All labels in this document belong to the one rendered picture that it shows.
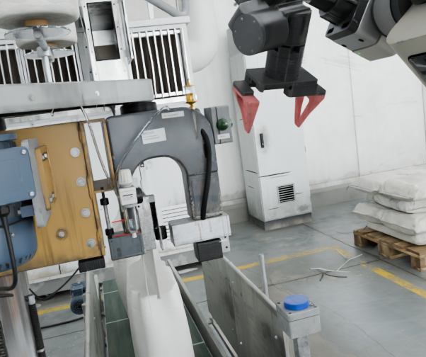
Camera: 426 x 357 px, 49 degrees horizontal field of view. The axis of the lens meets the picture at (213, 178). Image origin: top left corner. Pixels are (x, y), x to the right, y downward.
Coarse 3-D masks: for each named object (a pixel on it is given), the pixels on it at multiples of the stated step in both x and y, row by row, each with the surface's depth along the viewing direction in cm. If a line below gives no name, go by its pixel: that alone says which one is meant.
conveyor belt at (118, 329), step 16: (112, 288) 272; (112, 304) 248; (112, 320) 228; (128, 320) 225; (112, 336) 210; (128, 336) 208; (192, 336) 200; (112, 352) 196; (128, 352) 194; (208, 352) 185
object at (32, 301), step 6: (30, 294) 113; (30, 300) 112; (30, 306) 112; (36, 306) 113; (30, 312) 112; (36, 312) 113; (30, 318) 113; (36, 318) 113; (36, 324) 113; (36, 330) 113; (36, 336) 113; (36, 342) 114; (42, 342) 114; (42, 348) 114; (42, 354) 114
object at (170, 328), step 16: (144, 256) 160; (128, 272) 161; (144, 272) 157; (160, 272) 155; (128, 288) 151; (144, 288) 142; (160, 288) 140; (176, 288) 143; (128, 304) 152; (144, 304) 136; (160, 304) 138; (176, 304) 138; (144, 320) 136; (160, 320) 137; (176, 320) 138; (144, 336) 138; (160, 336) 137; (176, 336) 138; (144, 352) 139; (160, 352) 137; (176, 352) 139; (192, 352) 143
